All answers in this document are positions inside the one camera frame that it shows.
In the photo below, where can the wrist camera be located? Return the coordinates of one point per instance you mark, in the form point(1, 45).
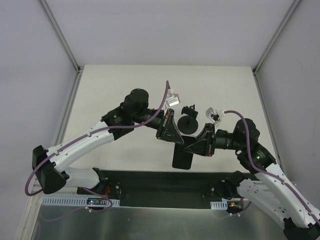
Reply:
point(171, 99)
point(215, 116)

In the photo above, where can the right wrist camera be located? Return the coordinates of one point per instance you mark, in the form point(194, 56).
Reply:
point(215, 116)

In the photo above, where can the aluminium frame post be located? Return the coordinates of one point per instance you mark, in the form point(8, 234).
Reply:
point(277, 34)
point(58, 33)

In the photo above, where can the aluminium frame post right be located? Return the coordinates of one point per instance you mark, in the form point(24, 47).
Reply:
point(277, 34)

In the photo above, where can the white right cable duct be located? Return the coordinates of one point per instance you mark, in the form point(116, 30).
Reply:
point(219, 205)

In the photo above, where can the white cable duct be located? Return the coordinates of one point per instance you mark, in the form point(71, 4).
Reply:
point(73, 201)
point(219, 205)

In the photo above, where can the black phone stand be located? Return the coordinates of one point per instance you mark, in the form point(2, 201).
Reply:
point(187, 123)

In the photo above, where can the white left cable duct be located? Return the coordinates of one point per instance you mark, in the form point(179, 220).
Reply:
point(73, 201)

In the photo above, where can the black smartphone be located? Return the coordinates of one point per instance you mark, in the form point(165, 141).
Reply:
point(181, 159)

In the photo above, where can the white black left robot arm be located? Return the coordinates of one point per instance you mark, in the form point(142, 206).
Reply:
point(52, 166)

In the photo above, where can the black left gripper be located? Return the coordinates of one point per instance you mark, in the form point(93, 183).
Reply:
point(163, 125)

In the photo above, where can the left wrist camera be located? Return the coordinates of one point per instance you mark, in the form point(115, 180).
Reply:
point(171, 99)

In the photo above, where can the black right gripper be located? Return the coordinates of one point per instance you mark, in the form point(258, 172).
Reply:
point(210, 140)

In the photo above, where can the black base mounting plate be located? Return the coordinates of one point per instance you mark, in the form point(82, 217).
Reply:
point(178, 190)

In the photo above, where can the aluminium rail right edge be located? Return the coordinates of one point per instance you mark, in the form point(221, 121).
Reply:
point(284, 145)

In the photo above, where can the aluminium frame post left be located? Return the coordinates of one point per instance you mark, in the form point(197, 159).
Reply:
point(58, 33)

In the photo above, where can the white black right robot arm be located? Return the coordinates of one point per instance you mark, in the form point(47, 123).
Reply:
point(297, 217)

